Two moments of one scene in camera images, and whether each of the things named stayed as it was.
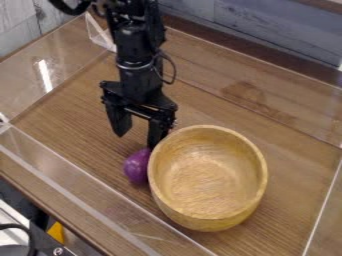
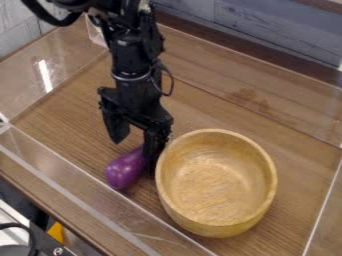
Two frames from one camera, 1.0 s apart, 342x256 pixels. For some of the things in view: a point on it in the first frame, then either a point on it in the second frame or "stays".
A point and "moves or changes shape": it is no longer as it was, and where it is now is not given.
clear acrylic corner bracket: (97, 34) stays
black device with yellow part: (30, 229) stays
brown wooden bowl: (207, 175) moves or changes shape
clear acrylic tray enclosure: (63, 157) stays
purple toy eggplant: (136, 166) moves or changes shape
